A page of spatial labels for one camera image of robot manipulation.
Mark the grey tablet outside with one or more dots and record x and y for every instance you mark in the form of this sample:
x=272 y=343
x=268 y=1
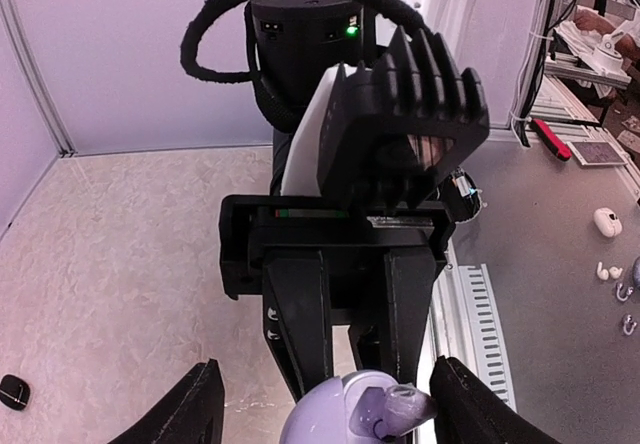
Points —
x=596 y=154

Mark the red black handle tool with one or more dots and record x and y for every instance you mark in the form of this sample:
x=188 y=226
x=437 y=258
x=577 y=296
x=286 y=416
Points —
x=551 y=141

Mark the purple charging case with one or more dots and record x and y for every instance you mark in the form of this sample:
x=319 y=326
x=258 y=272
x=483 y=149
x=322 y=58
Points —
x=345 y=409

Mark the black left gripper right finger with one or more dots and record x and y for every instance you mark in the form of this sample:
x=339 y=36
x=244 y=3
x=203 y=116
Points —
x=470 y=412

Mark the white earbud case outside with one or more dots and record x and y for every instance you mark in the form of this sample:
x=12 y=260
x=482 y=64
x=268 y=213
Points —
x=607 y=222

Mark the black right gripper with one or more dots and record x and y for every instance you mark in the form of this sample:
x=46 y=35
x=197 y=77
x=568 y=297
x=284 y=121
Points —
x=390 y=323

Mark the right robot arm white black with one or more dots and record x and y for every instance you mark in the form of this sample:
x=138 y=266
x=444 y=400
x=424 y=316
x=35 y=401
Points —
x=289 y=46

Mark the aluminium front rail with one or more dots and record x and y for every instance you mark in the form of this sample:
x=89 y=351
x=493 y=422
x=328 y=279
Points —
x=466 y=325

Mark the purple earbud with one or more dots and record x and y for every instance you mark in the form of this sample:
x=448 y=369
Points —
x=391 y=413

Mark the black charging case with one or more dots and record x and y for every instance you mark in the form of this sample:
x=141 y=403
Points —
x=15 y=393

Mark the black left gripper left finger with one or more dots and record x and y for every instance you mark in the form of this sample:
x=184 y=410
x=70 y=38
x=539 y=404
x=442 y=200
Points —
x=190 y=412

